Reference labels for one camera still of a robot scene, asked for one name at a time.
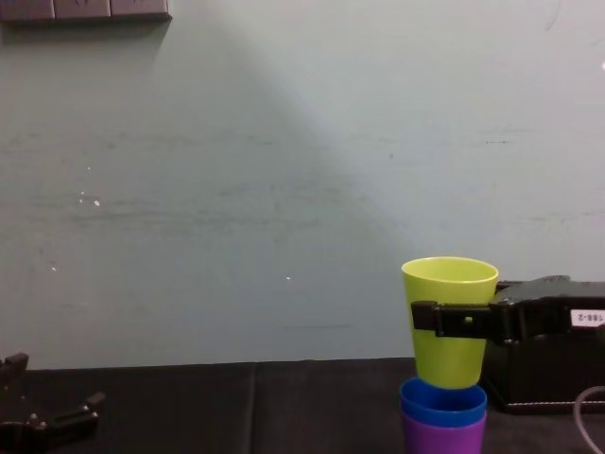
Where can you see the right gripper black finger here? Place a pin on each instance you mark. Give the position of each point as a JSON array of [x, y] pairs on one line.
[[465, 321], [504, 291]]

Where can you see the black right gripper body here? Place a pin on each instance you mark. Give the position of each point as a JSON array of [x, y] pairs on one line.
[[543, 307]]

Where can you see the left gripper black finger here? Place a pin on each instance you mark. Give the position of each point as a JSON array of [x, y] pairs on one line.
[[12, 378], [71, 418]]

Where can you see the lime green plastic cup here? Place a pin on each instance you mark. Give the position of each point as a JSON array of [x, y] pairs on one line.
[[444, 359]]

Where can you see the black stitched box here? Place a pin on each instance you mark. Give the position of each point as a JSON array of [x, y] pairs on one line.
[[534, 373]]

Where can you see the blue plastic cup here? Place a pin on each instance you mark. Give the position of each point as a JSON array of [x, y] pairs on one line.
[[442, 402]]

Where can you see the clear plastic tube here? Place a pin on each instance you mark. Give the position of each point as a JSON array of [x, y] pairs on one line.
[[582, 416]]

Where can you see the purple plastic cup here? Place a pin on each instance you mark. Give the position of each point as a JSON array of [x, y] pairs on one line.
[[442, 440]]

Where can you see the black table cloth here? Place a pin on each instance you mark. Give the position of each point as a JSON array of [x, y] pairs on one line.
[[236, 406]]

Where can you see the grey wall socket panel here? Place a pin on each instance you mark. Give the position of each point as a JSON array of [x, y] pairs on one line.
[[85, 8]]

